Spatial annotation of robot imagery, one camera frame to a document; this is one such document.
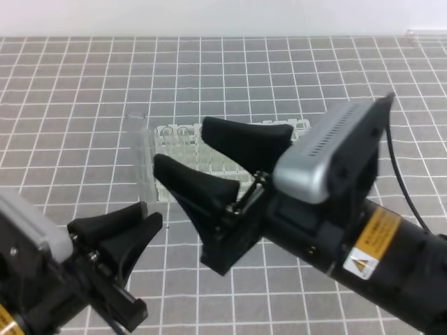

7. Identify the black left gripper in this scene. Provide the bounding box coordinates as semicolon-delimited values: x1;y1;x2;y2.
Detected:
20;202;163;332

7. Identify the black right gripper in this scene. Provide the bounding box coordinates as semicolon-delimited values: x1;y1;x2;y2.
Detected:
153;117;335;276

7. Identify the clear glass test tube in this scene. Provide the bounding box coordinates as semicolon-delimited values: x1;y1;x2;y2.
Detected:
124;112;157;204

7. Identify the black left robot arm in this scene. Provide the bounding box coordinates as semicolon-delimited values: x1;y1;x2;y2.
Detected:
1;202;163;334

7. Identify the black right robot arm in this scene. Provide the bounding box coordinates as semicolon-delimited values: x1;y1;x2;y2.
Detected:
154;117;446;334

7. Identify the white test tube rack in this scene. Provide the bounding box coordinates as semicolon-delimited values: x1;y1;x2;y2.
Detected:
149;118;312;203

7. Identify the clear test tube in rack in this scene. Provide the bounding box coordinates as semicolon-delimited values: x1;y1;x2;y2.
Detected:
161;126;176;158
177;126;193;165

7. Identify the grey checked tablecloth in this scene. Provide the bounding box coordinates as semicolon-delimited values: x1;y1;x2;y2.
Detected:
1;37;446;334

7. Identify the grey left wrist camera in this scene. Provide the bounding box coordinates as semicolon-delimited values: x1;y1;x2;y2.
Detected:
1;188;73;264

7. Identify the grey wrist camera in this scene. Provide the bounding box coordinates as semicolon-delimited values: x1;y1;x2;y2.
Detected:
1;188;73;264
272;93;395;204

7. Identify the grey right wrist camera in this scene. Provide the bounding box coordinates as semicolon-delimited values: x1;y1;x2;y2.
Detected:
272;93;395;204

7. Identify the black camera cable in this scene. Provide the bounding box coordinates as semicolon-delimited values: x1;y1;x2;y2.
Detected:
382;126;447;241

